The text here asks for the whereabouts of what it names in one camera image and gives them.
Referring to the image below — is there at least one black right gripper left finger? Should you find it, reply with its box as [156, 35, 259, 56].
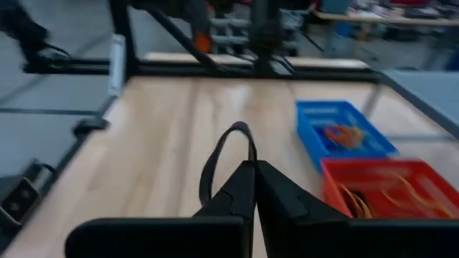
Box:
[193, 160, 257, 258]

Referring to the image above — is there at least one wooden background desk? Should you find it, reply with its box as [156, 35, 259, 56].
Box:
[311, 9, 459, 41]

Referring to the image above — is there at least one black table clamp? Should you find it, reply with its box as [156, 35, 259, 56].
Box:
[73, 116, 110, 139]

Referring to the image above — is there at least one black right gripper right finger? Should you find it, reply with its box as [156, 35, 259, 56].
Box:
[255, 160, 459, 258]

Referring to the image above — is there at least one silver frame bracket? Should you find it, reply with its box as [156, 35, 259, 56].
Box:
[109, 34, 126, 97]

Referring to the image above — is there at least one thin yellow rubber band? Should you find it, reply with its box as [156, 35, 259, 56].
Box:
[379, 174, 453, 218]

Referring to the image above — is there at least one small black camera box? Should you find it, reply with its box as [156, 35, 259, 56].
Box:
[0, 163, 58, 234]

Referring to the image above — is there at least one blue plastic basket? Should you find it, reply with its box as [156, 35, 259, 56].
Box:
[295, 100, 399, 173]

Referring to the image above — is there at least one white storage bin rack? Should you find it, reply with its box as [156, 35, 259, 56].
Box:
[210, 9, 301, 55]

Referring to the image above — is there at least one orange plastic device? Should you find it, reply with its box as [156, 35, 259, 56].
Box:
[193, 0, 213, 54]

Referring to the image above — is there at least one black rubber ring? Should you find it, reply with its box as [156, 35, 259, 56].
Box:
[199, 120, 258, 208]

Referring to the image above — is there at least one orange coil keychain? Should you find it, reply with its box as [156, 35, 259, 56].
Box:
[322, 124, 356, 150]

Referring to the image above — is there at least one black aluminium rig frame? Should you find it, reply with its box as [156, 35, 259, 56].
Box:
[23, 0, 381, 216]

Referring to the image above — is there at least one red plastic basket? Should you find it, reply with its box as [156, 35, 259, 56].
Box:
[320, 158, 459, 220]

